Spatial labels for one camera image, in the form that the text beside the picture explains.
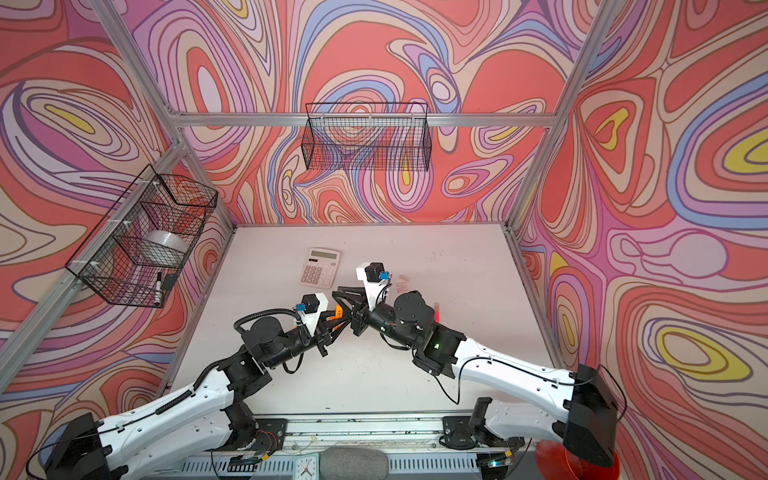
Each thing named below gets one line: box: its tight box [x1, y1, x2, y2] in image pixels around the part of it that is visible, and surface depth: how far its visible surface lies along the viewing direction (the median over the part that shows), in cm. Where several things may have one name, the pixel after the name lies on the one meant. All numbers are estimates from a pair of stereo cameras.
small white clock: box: [292, 453, 320, 480], surface depth 69 cm
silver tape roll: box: [142, 230, 189, 255], surface depth 73 cm
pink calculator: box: [300, 247, 340, 289], surface depth 106 cm
